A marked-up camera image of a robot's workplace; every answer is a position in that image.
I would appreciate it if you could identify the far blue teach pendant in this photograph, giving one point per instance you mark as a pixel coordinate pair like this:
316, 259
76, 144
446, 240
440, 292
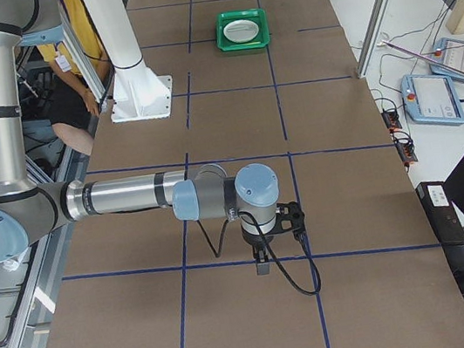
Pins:
450, 52

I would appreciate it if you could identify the upper orange circuit board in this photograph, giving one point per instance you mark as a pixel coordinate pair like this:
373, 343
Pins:
391, 120

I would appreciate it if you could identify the brown paper table cover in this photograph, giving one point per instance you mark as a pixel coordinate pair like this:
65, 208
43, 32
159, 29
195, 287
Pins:
271, 82

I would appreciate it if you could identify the orange circuit board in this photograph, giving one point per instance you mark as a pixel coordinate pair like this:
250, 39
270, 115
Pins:
406, 151
391, 120

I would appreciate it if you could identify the white plate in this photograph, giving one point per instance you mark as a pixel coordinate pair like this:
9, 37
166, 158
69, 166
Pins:
241, 31

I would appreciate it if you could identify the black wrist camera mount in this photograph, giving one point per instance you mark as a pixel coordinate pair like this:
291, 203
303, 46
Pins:
290, 218

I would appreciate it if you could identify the green plastic tray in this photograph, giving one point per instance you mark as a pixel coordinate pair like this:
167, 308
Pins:
256, 15

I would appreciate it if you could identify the near blue teach pendant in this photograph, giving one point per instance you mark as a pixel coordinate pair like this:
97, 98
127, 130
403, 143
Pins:
432, 99

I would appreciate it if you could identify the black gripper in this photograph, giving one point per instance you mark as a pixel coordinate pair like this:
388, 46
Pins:
255, 241

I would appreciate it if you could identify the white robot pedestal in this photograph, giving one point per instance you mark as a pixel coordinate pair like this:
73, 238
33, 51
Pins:
138, 92

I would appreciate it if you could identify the black mini computer box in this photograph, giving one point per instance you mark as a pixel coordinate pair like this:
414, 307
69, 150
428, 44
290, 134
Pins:
440, 213

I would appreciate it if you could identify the blue teach pendant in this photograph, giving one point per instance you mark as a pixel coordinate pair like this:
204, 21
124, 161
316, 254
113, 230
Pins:
432, 99
450, 52

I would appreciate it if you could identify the lower orange circuit board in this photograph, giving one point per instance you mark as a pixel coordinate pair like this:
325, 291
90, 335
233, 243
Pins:
406, 151

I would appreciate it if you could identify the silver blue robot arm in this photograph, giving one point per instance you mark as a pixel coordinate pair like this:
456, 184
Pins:
29, 211

